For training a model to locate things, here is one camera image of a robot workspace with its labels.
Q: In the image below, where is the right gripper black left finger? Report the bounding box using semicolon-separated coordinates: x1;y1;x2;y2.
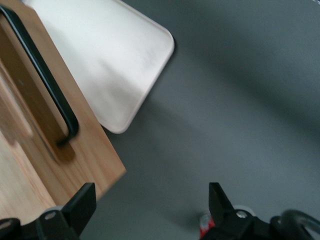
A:
36;182;97;240

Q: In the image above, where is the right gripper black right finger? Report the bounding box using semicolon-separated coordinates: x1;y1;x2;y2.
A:
207;182;273;240

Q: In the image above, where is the oak wooden drawer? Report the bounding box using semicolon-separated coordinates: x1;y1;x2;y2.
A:
0;0;127;223

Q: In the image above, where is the black metal drawer handle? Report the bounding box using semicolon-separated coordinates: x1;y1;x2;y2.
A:
0;5;80;147

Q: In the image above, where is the cream rectangular tray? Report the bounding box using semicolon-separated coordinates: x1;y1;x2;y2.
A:
24;0;176;135

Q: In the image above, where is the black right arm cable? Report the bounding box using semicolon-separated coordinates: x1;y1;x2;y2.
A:
271;209;320;240

